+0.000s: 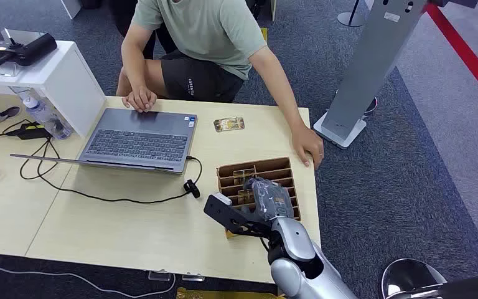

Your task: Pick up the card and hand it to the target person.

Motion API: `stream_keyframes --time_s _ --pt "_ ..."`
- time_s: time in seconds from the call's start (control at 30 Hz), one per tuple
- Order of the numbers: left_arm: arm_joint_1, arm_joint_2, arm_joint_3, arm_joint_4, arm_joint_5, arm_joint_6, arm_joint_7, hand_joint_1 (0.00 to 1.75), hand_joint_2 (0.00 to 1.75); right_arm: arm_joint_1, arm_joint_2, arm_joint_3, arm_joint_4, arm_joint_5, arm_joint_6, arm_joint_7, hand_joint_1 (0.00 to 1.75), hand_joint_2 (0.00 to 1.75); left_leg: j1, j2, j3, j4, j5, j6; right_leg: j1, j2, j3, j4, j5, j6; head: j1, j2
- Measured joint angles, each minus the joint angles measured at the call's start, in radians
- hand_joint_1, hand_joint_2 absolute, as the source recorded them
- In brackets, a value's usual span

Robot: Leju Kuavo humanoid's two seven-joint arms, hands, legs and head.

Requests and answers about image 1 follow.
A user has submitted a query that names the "person's left hand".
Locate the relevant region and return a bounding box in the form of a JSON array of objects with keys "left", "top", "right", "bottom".
[{"left": 291, "top": 123, "right": 326, "bottom": 171}]

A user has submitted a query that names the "person's right hand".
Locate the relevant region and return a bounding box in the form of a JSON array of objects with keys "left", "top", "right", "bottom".
[{"left": 121, "top": 85, "right": 159, "bottom": 114}]

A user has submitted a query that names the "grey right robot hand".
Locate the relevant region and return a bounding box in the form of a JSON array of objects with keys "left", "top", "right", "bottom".
[{"left": 242, "top": 177, "right": 296, "bottom": 227}]

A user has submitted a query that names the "person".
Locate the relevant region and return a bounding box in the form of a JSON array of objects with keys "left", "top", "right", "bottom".
[{"left": 116, "top": 0, "right": 326, "bottom": 171}]

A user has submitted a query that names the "brown slotted cardboard box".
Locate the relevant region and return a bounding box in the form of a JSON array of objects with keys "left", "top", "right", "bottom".
[{"left": 216, "top": 156, "right": 302, "bottom": 240}]

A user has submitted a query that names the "grey open laptop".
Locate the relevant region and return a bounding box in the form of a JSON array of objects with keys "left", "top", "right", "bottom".
[{"left": 10, "top": 108, "right": 199, "bottom": 176}]

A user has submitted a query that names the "white cabinet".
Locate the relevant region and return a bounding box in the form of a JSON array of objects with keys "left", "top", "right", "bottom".
[{"left": 0, "top": 40, "right": 108, "bottom": 139}]

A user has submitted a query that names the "clear plastic water bottle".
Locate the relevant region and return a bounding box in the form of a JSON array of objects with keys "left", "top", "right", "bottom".
[{"left": 15, "top": 87, "right": 73, "bottom": 141}]

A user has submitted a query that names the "grey kiosk stand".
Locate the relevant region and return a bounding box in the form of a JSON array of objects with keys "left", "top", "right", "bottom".
[{"left": 312, "top": 0, "right": 430, "bottom": 150}]

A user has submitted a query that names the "yellow patterned sheet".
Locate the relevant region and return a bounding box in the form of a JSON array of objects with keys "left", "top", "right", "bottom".
[{"left": 175, "top": 287, "right": 286, "bottom": 299}]

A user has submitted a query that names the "white box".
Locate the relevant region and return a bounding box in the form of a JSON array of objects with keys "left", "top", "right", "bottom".
[{"left": 60, "top": 0, "right": 83, "bottom": 20}]

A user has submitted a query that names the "black power adapter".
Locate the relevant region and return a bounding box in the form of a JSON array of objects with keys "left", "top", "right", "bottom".
[{"left": 6, "top": 122, "right": 53, "bottom": 141}]

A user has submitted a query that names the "black remote controller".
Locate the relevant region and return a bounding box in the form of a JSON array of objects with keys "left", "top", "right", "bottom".
[{"left": 0, "top": 32, "right": 59, "bottom": 82}]

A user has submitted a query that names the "grey stanchion base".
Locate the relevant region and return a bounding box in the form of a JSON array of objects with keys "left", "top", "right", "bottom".
[{"left": 336, "top": 0, "right": 368, "bottom": 29}]

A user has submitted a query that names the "small grey round puck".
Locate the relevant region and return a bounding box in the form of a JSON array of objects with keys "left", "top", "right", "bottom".
[{"left": 0, "top": 106, "right": 22, "bottom": 124}]

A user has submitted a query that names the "clear acrylic stand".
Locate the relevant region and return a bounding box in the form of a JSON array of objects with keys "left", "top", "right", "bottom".
[{"left": 0, "top": 27, "right": 45, "bottom": 78}]

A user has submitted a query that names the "red barrier tape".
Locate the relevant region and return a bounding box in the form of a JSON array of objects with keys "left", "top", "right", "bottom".
[{"left": 424, "top": 2, "right": 478, "bottom": 114}]

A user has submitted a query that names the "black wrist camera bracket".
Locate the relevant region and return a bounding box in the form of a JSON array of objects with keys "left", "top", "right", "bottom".
[{"left": 203, "top": 194, "right": 274, "bottom": 241}]

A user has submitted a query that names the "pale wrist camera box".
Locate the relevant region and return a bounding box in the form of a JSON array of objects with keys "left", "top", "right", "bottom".
[{"left": 213, "top": 192, "right": 233, "bottom": 207}]

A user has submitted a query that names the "black laptop charger cable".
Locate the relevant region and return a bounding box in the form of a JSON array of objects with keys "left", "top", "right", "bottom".
[{"left": 19, "top": 138, "right": 204, "bottom": 206}]

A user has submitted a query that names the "thin white cable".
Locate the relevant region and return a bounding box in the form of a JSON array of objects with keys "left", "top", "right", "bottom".
[{"left": 0, "top": 260, "right": 177, "bottom": 299}]

